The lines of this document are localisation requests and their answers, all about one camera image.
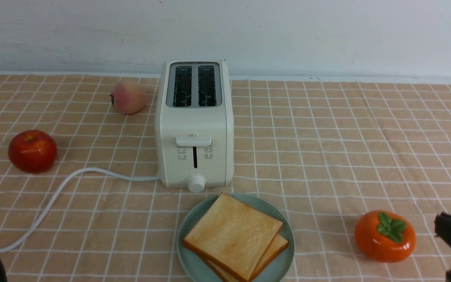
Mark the toasted bread slice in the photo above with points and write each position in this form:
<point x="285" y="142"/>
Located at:
<point x="233" y="235"/>
<point x="278" y="245"/>

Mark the orange persimmon with green leaf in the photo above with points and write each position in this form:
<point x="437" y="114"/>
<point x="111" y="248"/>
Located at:
<point x="385" y="236"/>

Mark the light blue round plate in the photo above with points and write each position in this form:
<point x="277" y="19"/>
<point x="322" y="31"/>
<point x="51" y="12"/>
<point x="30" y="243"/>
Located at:
<point x="198" y="271"/>

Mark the white two-slot toaster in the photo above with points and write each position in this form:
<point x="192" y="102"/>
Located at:
<point x="194" y="125"/>

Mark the pink peach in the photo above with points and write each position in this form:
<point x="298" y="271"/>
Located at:
<point x="128" y="97"/>

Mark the beige checkered tablecloth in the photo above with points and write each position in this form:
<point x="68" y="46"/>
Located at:
<point x="323" y="153"/>

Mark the red apple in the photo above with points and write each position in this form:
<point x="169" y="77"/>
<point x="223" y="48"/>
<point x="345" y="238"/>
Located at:
<point x="32" y="151"/>

